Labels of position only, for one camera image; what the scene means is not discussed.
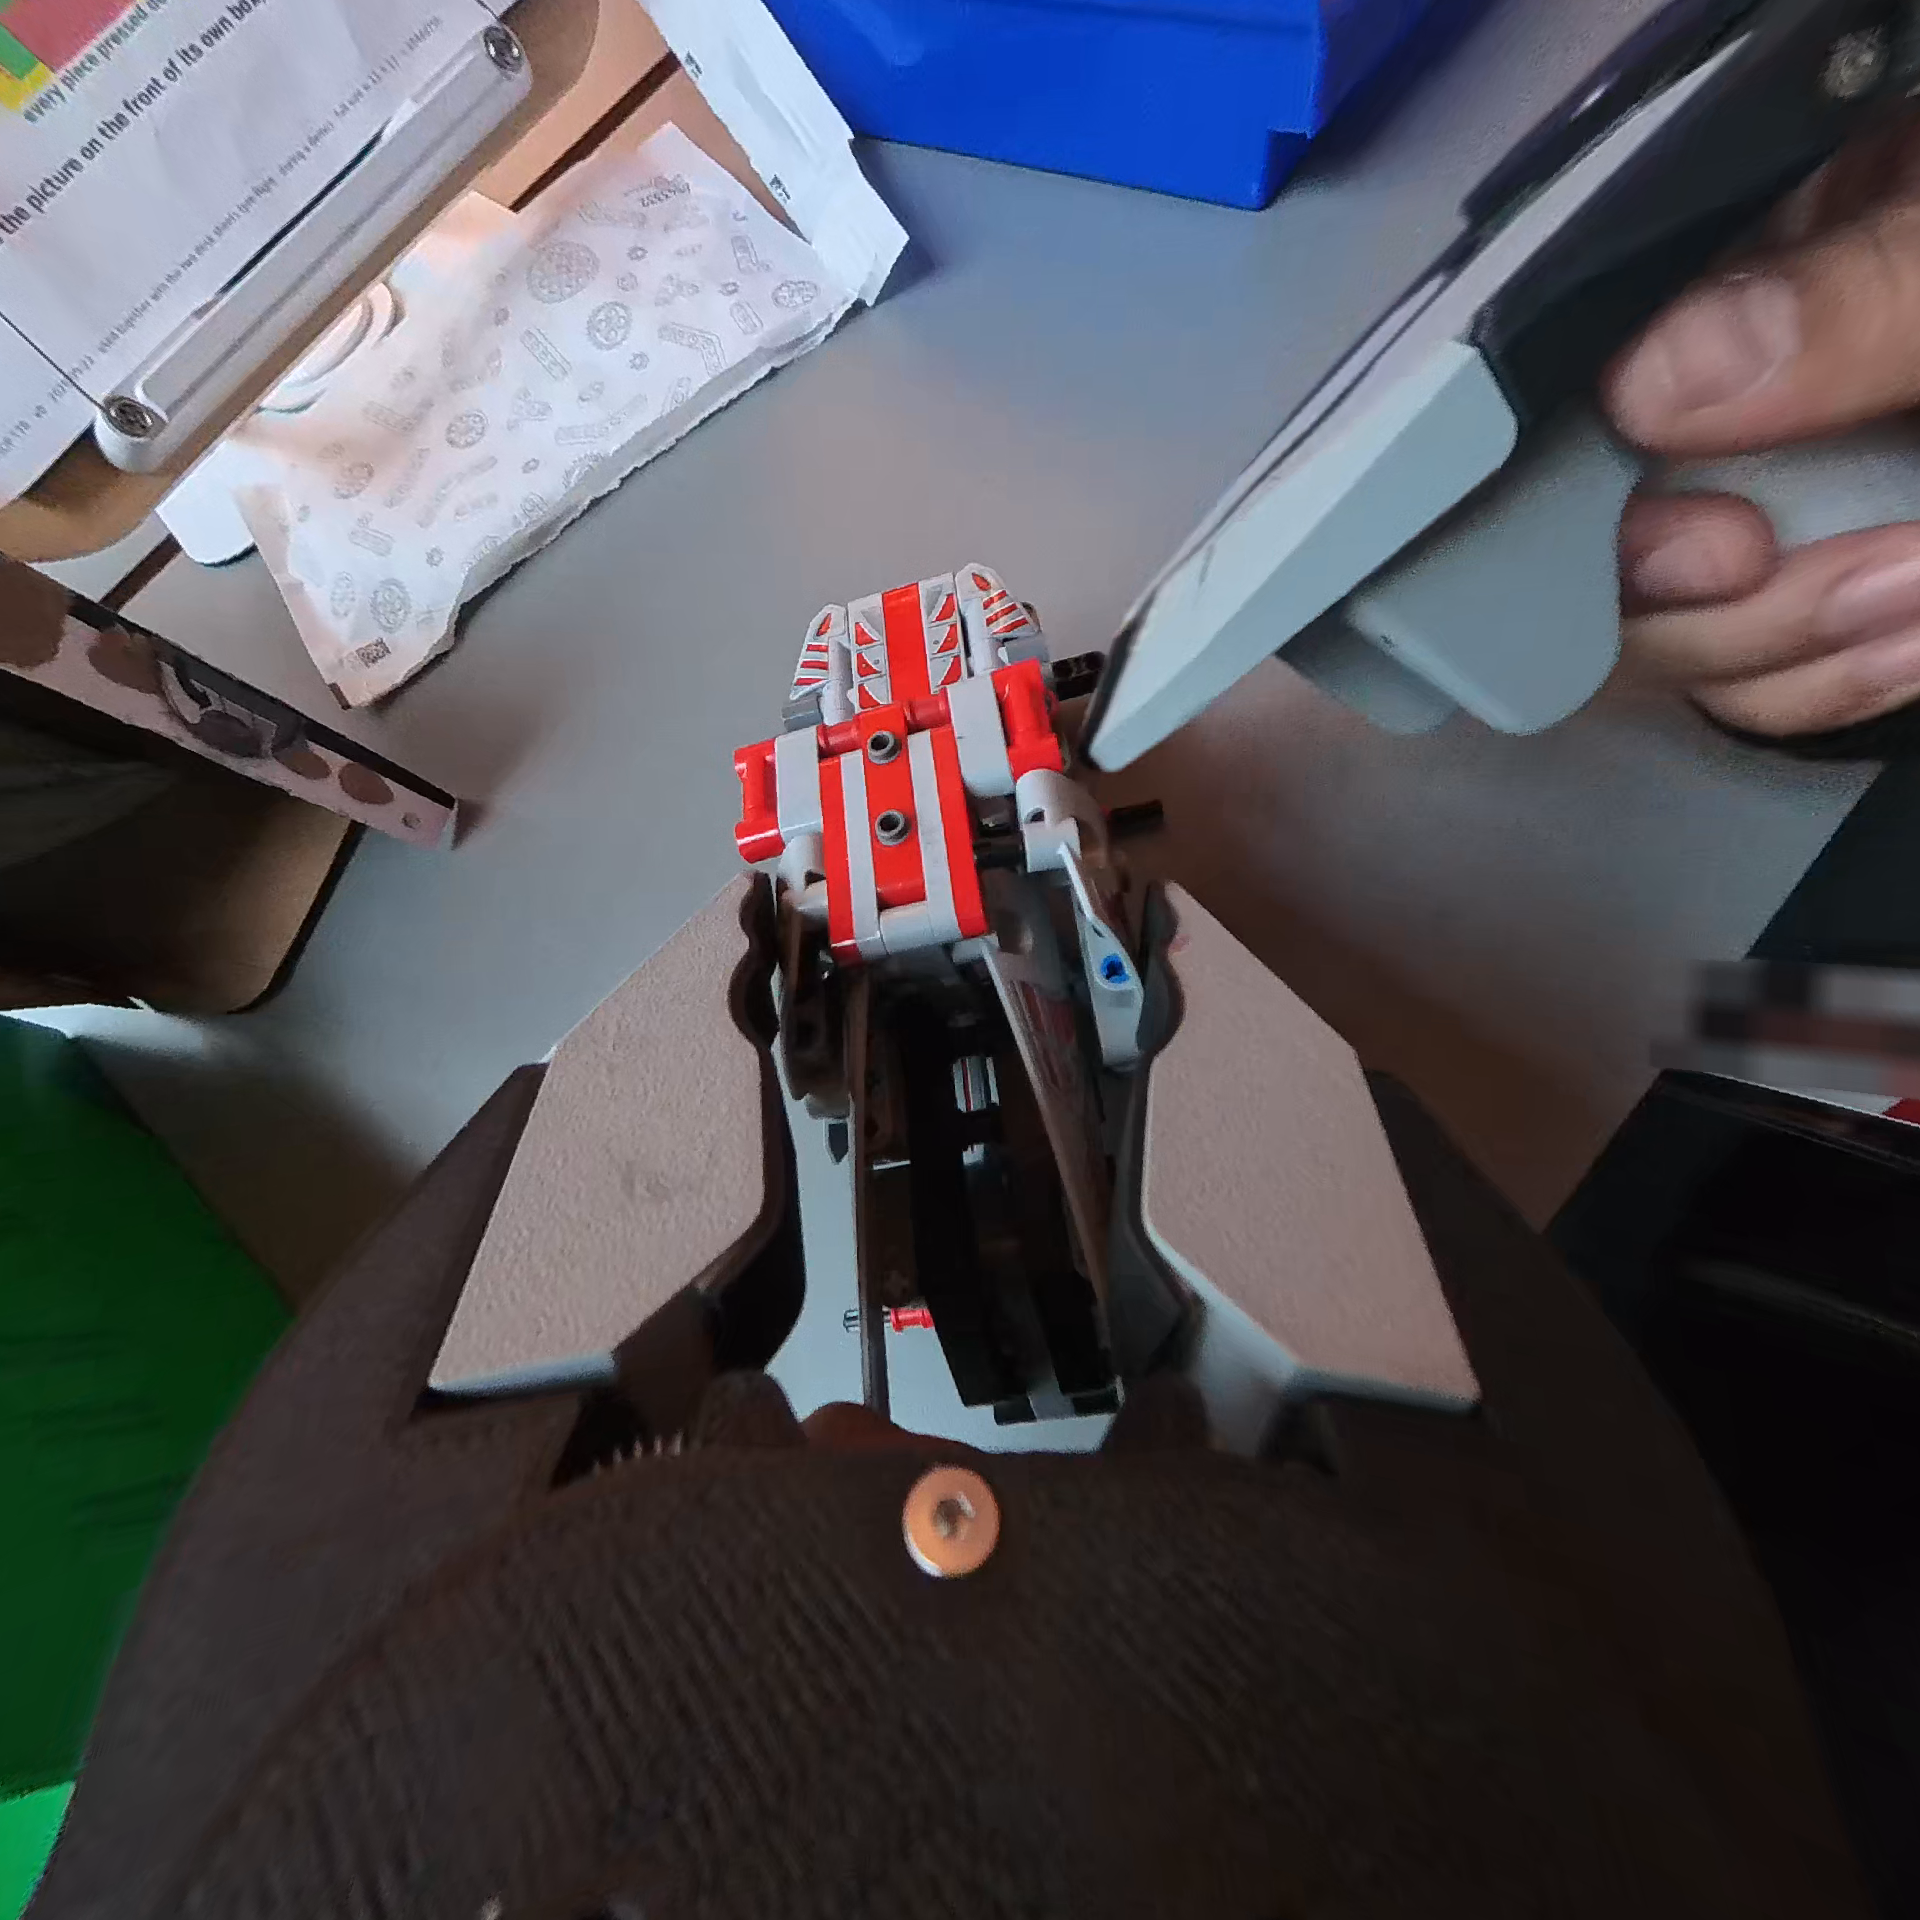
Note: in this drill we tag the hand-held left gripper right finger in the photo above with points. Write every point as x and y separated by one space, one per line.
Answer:
1274 1185

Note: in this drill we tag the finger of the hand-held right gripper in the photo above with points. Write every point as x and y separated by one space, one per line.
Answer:
1321 555

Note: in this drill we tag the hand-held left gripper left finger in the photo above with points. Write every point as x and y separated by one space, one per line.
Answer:
630 1185

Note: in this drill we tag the red and white lego model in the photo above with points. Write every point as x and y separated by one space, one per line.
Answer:
901 810

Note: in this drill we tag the blue plastic bin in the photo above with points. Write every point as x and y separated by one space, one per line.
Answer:
1125 91

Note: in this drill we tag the person's right hand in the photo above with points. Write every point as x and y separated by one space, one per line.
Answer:
1724 361

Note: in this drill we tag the dark brown rounded board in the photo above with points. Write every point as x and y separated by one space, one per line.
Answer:
164 900

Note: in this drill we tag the green plastic bin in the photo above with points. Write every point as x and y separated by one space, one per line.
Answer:
104 1351

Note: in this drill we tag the plain white paper bag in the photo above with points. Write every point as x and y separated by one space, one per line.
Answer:
810 194

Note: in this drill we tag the printed cardboard box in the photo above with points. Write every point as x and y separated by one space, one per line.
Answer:
225 704

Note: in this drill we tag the printed white paper bag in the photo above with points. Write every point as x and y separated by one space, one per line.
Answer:
494 420

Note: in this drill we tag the light wooden board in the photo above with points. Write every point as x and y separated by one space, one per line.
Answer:
600 91

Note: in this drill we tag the silver sheet holder bar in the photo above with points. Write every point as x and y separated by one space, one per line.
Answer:
315 255

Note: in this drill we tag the printed instruction sheet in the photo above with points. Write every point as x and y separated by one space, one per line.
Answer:
180 181

